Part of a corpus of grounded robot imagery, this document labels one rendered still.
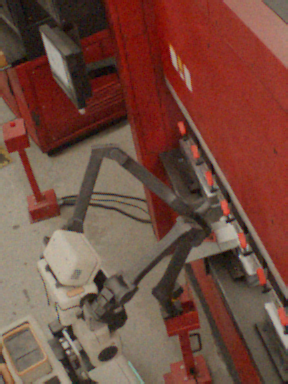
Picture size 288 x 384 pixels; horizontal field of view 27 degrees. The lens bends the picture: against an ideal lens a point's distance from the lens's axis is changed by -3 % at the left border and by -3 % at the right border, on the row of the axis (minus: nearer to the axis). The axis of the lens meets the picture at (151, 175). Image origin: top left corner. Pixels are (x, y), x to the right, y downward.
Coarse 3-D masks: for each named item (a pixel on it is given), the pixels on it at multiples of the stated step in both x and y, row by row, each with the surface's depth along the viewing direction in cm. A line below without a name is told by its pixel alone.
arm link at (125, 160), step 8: (112, 152) 249; (120, 152) 249; (120, 160) 250; (128, 160) 253; (128, 168) 255; (136, 168) 255; (144, 168) 257; (136, 176) 256; (144, 176) 256; (152, 176) 257; (144, 184) 258; (152, 184) 258; (160, 184) 258; (160, 192) 259; (168, 192) 259; (168, 200) 260; (176, 200) 260; (184, 200) 264; (176, 208) 261
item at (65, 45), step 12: (48, 36) 326; (60, 36) 329; (60, 48) 312; (72, 48) 316; (48, 60) 352; (72, 60) 309; (84, 60) 316; (72, 72) 313; (84, 72) 320; (60, 84) 348; (72, 84) 319; (84, 84) 325; (72, 96) 331; (84, 96) 326
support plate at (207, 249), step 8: (216, 224) 284; (224, 224) 283; (232, 240) 275; (192, 248) 275; (200, 248) 274; (208, 248) 273; (216, 248) 273; (224, 248) 272; (232, 248) 272; (192, 256) 271; (200, 256) 271; (208, 256) 271
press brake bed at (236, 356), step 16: (192, 272) 386; (208, 288) 311; (208, 304) 329; (224, 304) 276; (208, 320) 357; (224, 320) 289; (224, 336) 305; (240, 336) 258; (224, 352) 337; (240, 352) 269; (240, 368) 283
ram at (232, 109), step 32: (160, 0) 267; (192, 0) 213; (160, 32) 291; (192, 32) 228; (192, 64) 245; (224, 64) 198; (192, 96) 264; (224, 96) 211; (256, 96) 175; (192, 128) 286; (224, 128) 226; (256, 128) 185; (224, 160) 241; (256, 160) 196; (256, 192) 207; (256, 224) 220
